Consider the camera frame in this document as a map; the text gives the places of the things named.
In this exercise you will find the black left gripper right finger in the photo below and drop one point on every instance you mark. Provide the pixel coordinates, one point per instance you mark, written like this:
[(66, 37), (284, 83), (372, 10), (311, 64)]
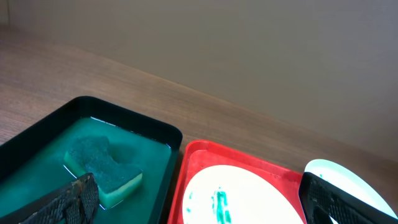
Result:
[(322, 202)]

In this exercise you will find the green yellow scrub sponge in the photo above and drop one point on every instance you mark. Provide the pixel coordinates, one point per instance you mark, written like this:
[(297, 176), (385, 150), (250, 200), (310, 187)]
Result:
[(115, 181)]

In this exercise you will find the black tray with green water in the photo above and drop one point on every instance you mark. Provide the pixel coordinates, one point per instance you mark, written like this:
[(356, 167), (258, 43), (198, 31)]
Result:
[(32, 162)]

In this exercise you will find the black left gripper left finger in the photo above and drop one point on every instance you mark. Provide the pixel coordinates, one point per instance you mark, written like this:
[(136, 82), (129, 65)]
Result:
[(76, 202)]

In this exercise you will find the red plastic tray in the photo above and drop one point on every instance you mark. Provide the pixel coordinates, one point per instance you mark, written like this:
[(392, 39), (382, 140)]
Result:
[(200, 154)]

